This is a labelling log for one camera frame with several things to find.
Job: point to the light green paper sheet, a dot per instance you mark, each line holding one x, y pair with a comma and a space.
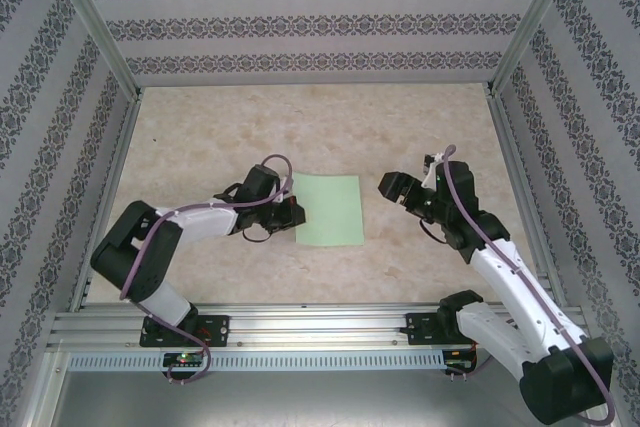
330, 212

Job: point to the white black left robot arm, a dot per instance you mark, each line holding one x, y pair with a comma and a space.
200, 219

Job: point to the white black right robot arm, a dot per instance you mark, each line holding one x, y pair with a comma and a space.
520, 297

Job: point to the grey sheet metal shelf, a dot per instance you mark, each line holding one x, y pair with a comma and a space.
320, 402

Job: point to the small circuit board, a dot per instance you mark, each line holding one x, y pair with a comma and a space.
182, 359
457, 361

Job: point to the aluminium table side rail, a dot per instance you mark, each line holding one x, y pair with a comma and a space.
525, 197
107, 197

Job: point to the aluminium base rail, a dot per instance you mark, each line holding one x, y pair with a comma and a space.
320, 327

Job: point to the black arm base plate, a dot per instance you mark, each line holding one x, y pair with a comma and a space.
220, 329
417, 327

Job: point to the aluminium frame post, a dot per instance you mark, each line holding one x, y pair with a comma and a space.
95, 22
537, 22

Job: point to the aluminium frame leg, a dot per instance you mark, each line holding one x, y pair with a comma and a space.
42, 387

